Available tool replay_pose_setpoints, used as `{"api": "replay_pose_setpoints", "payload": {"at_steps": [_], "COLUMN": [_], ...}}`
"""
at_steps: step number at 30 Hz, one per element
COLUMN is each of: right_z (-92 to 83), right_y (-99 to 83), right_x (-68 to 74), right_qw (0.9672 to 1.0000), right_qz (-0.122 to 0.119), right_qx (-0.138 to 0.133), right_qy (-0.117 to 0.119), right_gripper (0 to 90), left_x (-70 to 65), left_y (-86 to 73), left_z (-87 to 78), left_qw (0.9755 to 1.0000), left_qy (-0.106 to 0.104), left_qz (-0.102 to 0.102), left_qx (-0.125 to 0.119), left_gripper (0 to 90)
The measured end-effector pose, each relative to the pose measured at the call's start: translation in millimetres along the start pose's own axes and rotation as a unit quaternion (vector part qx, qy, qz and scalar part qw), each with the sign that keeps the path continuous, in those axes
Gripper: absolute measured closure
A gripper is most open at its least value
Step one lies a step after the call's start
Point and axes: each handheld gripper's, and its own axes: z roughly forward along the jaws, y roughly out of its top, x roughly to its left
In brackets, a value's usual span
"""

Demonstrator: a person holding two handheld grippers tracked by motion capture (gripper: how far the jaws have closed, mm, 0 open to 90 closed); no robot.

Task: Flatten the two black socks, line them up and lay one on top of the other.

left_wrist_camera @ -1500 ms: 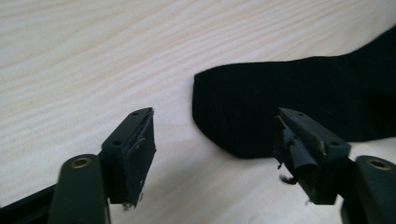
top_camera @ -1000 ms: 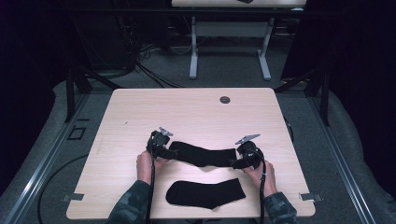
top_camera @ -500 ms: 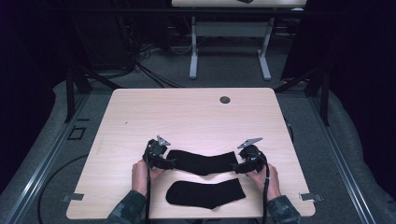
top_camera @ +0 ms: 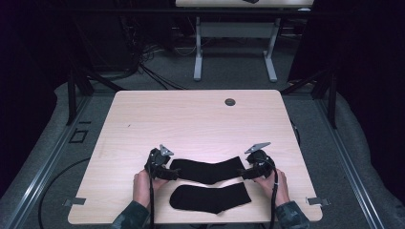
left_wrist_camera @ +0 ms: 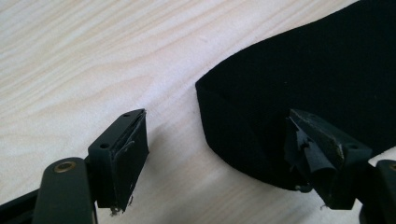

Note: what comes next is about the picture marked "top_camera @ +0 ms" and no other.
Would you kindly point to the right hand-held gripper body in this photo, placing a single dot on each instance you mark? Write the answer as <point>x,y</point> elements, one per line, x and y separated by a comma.
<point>262,162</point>

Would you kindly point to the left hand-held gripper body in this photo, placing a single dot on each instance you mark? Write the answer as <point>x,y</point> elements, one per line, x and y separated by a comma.
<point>156,163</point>

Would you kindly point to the black sock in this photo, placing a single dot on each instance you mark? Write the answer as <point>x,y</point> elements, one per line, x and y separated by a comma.
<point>207,171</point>
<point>210,197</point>

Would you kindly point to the person's left hand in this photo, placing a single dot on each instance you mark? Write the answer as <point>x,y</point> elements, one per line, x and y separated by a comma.
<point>141,189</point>

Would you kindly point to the person's right hand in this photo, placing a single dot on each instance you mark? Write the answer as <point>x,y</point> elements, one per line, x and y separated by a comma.
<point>280,189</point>

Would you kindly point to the black metal stand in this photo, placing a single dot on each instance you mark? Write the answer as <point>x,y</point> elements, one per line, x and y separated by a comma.
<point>332,95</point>
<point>71,95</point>

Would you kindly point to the desk with white legs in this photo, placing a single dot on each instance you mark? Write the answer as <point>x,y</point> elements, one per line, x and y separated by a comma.
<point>235,30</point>

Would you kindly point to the black object on desk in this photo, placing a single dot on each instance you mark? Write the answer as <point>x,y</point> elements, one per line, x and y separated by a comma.
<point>251,1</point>

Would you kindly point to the grey metal table bracket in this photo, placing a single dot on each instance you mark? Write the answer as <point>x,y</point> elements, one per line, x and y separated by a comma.
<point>76,201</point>
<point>316,201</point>

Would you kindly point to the aluminium floor rail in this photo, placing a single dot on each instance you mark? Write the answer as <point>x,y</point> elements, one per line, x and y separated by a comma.
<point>47,165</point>
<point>350,165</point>

